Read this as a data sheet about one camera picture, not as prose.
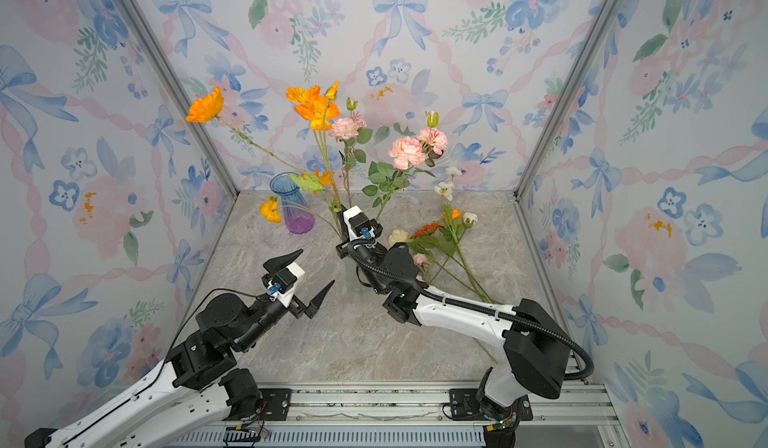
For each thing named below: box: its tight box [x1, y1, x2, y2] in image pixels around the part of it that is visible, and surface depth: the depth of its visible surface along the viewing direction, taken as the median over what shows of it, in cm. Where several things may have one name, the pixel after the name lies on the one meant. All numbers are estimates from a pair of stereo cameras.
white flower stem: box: [434, 166, 462, 201], surface depth 109 cm
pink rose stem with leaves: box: [362, 110, 448, 220], surface depth 65 cm
